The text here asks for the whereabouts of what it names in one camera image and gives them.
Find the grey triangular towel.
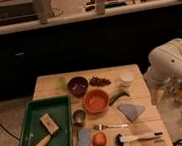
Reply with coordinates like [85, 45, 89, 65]
[117, 103, 145, 123]

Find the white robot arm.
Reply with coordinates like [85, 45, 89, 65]
[143, 38, 182, 105]

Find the orange bowl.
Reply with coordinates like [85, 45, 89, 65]
[83, 89, 110, 115]

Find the light green leaf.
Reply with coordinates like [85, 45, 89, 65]
[57, 77, 67, 91]

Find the green chili pepper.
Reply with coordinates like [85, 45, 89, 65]
[109, 91, 130, 106]

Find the white cup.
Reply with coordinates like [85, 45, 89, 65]
[119, 71, 134, 87]

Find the small metal cup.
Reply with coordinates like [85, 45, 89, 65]
[73, 109, 86, 126]

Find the wooden table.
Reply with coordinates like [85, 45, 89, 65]
[33, 65, 173, 146]

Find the silver fork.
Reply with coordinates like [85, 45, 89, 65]
[92, 124, 128, 131]

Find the wooden block brush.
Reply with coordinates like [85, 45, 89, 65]
[40, 114, 60, 135]

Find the grey sponge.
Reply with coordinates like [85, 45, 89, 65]
[77, 128, 91, 146]

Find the orange fruit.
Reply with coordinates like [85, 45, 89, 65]
[92, 132, 107, 146]

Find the green plastic tray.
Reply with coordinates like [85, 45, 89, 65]
[18, 95, 73, 146]

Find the white handled dish brush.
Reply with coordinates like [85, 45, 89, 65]
[115, 131, 163, 146]

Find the black cable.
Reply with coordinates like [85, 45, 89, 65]
[0, 109, 21, 144]

